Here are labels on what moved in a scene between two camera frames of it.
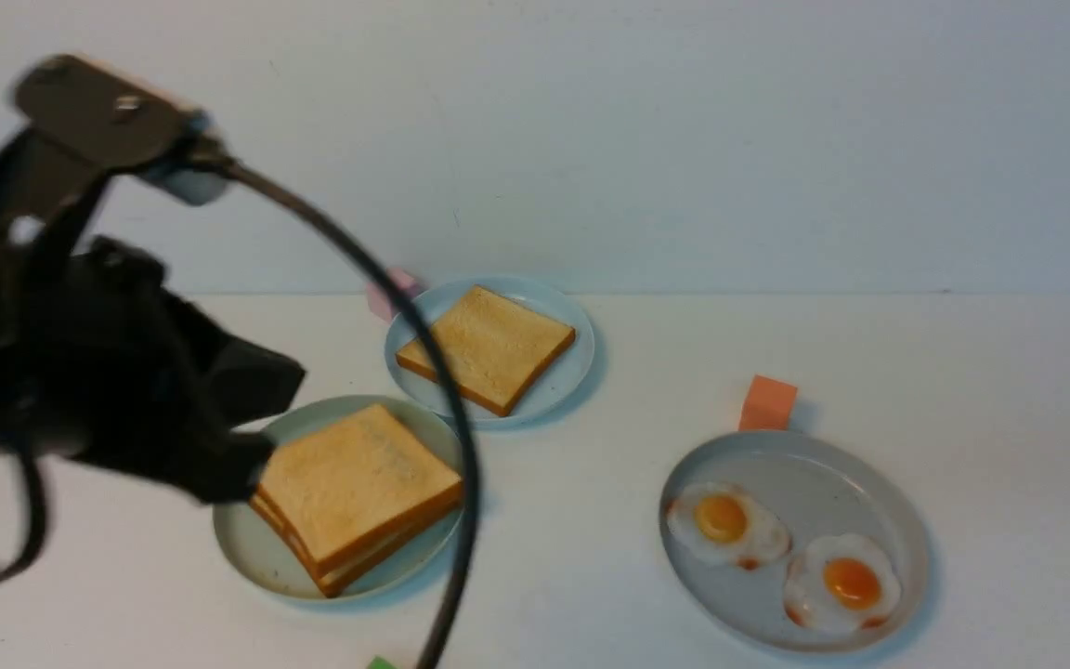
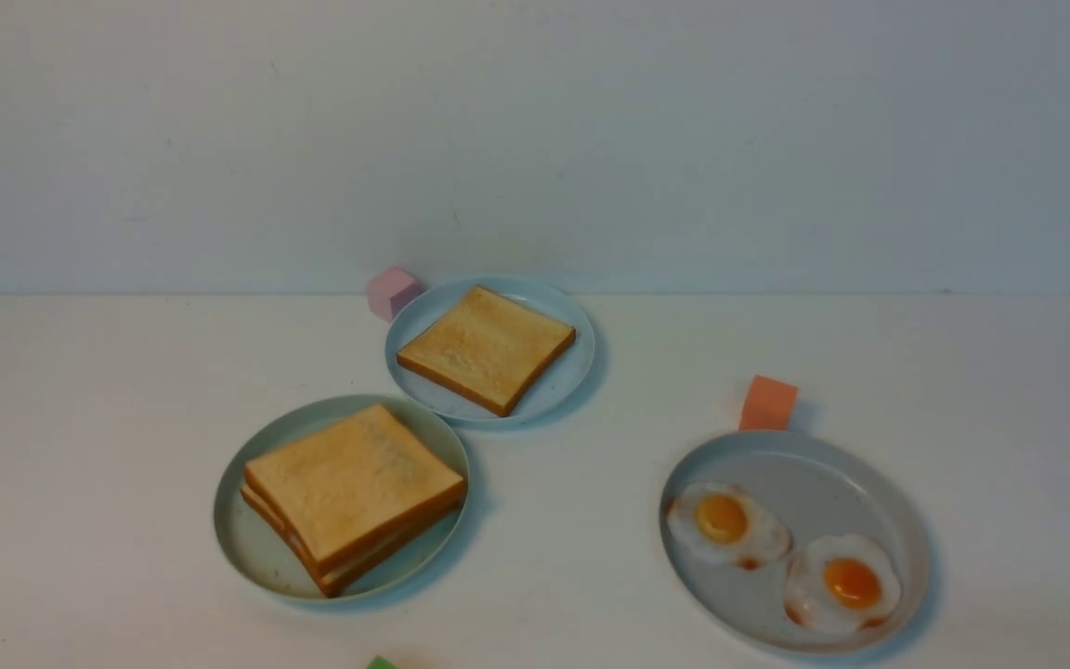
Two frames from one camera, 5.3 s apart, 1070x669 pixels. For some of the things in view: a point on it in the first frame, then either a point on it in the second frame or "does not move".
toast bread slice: [335, 511] -> [331, 582]
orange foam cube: [767, 405] does not move
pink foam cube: [379, 300] does not move
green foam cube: [379, 662] does not move
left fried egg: [717, 524] does not move
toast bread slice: [331, 583] -> [352, 486]
